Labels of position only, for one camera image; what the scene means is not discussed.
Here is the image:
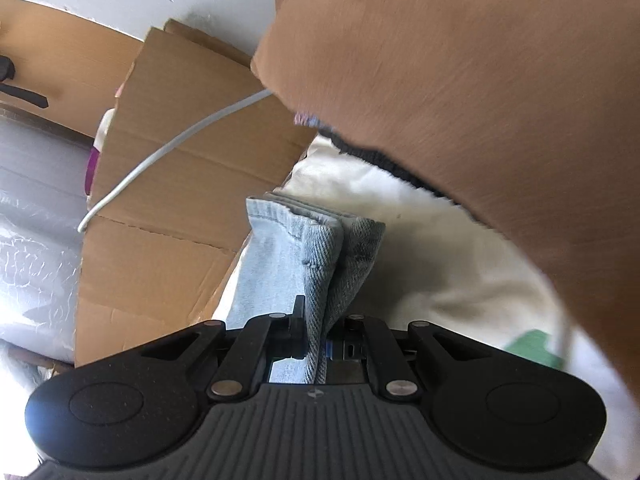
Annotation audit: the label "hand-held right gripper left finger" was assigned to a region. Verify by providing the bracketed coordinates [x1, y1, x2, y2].
[140, 294, 307, 402]

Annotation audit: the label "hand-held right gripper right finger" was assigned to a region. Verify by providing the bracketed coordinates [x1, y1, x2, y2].
[324, 314, 494, 402]

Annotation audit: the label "light blue denim pants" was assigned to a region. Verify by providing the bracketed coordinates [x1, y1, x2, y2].
[225, 191, 387, 387]

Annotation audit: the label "printed cream bed sheet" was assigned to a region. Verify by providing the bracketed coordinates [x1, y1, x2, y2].
[220, 135, 637, 480]

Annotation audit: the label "dark leopard print cloth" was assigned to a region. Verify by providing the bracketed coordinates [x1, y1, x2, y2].
[319, 126, 462, 207]

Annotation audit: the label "brown cardboard sheet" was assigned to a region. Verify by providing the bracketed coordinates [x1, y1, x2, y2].
[74, 17, 322, 369]

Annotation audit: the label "pink packet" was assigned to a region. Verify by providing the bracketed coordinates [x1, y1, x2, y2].
[84, 109, 117, 197]

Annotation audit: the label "brown folded cloth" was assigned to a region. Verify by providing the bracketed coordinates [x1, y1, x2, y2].
[249, 0, 640, 377]

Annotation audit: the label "cardboard box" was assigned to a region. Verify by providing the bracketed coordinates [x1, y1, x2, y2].
[0, 0, 147, 137]

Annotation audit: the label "white cable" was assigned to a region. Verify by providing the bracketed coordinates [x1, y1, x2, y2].
[77, 87, 274, 234]

